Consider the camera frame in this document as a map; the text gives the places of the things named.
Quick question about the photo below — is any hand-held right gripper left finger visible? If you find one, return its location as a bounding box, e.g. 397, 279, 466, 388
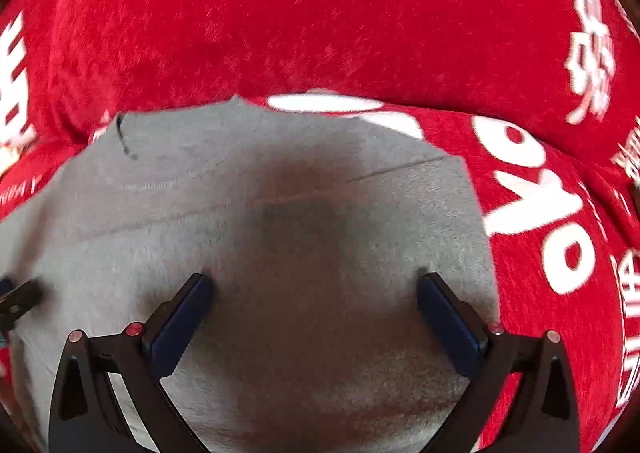
47, 273, 216, 453

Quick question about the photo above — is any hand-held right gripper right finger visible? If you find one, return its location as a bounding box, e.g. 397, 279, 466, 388
417, 272, 583, 453

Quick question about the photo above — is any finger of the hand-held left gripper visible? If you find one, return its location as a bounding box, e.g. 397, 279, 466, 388
0, 277, 42, 334

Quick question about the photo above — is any grey knit garment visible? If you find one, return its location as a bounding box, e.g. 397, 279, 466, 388
0, 96, 501, 453

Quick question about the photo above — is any cream cloth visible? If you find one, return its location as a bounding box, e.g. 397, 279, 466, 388
0, 143, 22, 173

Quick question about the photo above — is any red printed sofa cover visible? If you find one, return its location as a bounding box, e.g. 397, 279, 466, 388
0, 0, 640, 453

